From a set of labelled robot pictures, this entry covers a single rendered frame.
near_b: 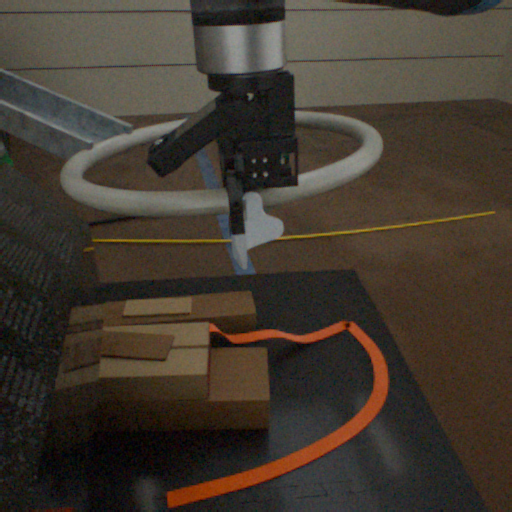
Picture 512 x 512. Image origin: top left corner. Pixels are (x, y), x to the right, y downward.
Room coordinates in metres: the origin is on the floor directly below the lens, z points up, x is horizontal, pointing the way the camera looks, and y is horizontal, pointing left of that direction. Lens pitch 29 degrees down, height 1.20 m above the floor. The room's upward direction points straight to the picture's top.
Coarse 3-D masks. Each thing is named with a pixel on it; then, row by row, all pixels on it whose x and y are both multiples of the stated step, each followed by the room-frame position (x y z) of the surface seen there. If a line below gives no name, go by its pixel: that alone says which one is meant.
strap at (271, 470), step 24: (240, 336) 1.35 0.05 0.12; (264, 336) 1.35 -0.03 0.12; (288, 336) 1.41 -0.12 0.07; (312, 336) 1.47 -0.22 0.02; (360, 336) 1.48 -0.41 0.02; (384, 360) 1.34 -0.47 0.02; (384, 384) 1.22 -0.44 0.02; (336, 432) 1.01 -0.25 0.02; (288, 456) 0.93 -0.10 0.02; (312, 456) 0.93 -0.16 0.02; (216, 480) 0.85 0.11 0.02; (240, 480) 0.85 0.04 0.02; (264, 480) 0.85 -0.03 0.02
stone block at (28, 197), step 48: (0, 192) 0.93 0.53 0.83; (0, 240) 0.79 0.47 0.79; (48, 240) 0.89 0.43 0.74; (0, 288) 0.68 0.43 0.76; (48, 288) 0.75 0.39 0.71; (96, 288) 1.00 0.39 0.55; (0, 336) 0.58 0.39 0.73; (48, 336) 0.64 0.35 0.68; (96, 336) 0.90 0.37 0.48; (0, 384) 0.50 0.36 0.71; (48, 384) 0.55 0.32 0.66; (96, 384) 0.80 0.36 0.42; (0, 432) 0.44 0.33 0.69; (48, 432) 0.48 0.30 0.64; (0, 480) 0.38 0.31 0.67; (48, 480) 0.43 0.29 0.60
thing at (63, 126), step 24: (0, 72) 0.99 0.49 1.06; (0, 96) 0.97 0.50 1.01; (24, 96) 0.97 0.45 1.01; (48, 96) 0.94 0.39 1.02; (0, 120) 0.84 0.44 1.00; (24, 120) 0.82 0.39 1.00; (48, 120) 0.92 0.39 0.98; (72, 120) 0.92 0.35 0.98; (96, 120) 0.90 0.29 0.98; (48, 144) 0.81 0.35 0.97; (72, 144) 0.78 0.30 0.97
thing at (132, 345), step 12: (108, 336) 1.19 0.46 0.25; (120, 336) 1.19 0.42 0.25; (132, 336) 1.19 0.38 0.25; (144, 336) 1.19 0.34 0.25; (156, 336) 1.19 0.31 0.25; (168, 336) 1.19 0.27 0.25; (108, 348) 1.13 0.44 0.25; (120, 348) 1.13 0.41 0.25; (132, 348) 1.13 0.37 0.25; (144, 348) 1.13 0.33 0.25; (156, 348) 1.13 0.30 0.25; (168, 348) 1.13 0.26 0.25
